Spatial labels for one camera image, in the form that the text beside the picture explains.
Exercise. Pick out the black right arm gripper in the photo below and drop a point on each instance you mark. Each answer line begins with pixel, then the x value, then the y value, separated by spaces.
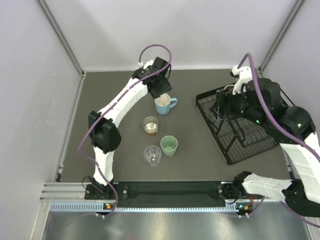
pixel 233 115

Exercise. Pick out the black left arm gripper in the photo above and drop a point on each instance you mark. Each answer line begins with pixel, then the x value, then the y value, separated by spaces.
pixel 165 87

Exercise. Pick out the light blue ceramic mug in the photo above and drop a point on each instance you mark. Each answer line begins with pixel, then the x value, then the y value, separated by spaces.
pixel 164 103

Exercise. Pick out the mint green cup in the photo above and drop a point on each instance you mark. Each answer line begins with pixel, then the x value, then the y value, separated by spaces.
pixel 169 145

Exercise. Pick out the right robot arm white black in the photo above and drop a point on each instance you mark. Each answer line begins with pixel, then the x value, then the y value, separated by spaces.
pixel 292 128

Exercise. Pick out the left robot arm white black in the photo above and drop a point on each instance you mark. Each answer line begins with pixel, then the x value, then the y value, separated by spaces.
pixel 105 137

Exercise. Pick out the steel tumbler with cork base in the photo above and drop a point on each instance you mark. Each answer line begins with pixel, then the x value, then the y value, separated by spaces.
pixel 151 125

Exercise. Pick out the clear plastic glass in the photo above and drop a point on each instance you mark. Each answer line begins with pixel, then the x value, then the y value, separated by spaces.
pixel 153 154

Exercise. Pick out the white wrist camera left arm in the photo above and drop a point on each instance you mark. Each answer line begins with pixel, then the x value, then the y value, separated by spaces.
pixel 145 63

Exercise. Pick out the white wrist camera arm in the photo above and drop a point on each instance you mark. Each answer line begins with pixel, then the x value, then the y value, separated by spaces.
pixel 145 63
pixel 243 75

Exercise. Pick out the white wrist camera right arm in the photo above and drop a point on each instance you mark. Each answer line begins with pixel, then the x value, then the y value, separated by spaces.
pixel 243 75

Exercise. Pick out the black wire dish rack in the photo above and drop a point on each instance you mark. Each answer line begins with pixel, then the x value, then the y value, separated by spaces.
pixel 237 139

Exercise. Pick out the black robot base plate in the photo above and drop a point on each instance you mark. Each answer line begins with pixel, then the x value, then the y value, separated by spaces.
pixel 175 194

